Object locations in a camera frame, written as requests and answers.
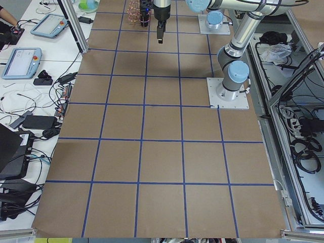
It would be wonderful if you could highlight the teach pendant near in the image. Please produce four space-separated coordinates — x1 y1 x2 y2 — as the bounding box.
1 48 43 80

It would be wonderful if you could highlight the copper wire wine rack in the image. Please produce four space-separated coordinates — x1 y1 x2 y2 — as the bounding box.
127 0 141 25

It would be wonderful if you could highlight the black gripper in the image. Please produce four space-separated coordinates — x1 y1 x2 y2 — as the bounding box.
153 4 171 44

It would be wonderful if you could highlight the teach pendant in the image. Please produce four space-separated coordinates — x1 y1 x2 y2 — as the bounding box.
1 48 43 80
30 14 67 38

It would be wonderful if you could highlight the dark wine bottle in rack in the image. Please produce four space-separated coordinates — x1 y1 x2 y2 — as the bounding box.
139 0 152 27

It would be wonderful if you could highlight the teach pendant far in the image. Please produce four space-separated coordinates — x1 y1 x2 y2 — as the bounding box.
30 14 67 38

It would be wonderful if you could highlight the black power adapter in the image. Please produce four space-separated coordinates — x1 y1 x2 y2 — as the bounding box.
78 16 93 24

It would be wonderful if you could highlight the green bowl with blocks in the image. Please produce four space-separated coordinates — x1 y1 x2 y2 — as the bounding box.
78 0 99 13

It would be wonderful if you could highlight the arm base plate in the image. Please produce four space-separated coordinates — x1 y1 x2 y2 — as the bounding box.
198 13 231 35
207 77 249 110

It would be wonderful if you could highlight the aluminium frame post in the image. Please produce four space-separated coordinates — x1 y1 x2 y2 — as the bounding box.
58 0 89 55

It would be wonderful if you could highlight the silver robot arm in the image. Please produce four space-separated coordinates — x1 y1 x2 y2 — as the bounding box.
206 10 224 29
186 0 295 92

